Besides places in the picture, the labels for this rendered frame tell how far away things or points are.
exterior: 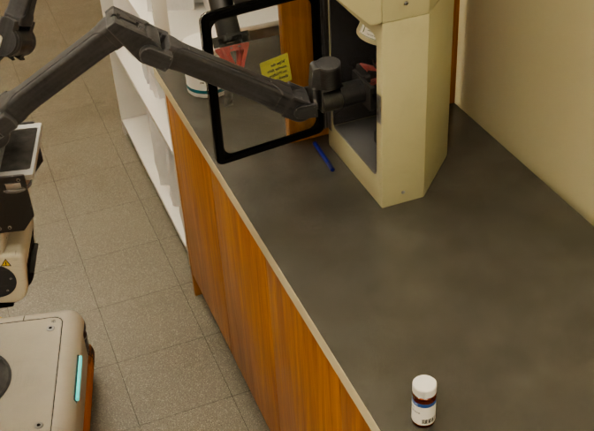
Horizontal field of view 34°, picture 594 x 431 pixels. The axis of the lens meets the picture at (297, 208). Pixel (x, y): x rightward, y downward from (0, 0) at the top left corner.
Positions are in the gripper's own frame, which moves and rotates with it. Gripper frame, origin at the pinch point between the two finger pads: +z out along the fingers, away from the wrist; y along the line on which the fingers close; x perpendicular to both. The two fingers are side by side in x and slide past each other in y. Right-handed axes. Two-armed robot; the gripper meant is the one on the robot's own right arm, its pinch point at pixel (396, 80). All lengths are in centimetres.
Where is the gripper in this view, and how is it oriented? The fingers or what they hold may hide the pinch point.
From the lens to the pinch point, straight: 231.9
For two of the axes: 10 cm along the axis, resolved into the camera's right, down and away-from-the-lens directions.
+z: 9.3, -2.7, 2.5
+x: 0.8, 8.1, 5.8
